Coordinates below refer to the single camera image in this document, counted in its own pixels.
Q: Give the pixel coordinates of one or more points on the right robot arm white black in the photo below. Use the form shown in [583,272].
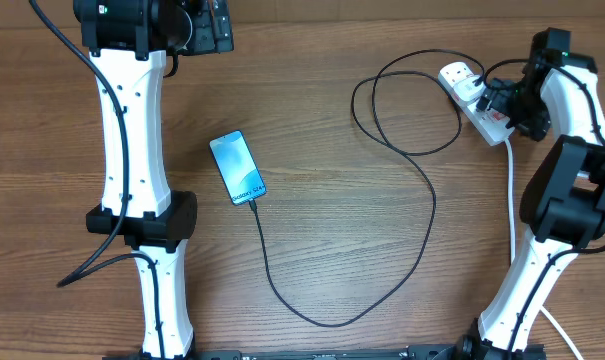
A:
[562,206]

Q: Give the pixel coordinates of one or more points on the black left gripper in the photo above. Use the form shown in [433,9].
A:
[208,41]

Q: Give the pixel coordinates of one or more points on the white power strip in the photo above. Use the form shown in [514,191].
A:
[490,123]

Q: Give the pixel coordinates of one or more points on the Galaxy smartphone blue screen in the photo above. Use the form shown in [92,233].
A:
[237,168]

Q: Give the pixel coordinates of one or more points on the white USB charger plug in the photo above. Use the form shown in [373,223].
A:
[469,89]

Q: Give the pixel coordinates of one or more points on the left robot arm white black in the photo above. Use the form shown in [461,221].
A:
[134,45]

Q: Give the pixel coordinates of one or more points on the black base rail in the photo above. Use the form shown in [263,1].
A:
[415,352]

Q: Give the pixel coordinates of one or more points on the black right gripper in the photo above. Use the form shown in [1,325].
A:
[497,98]

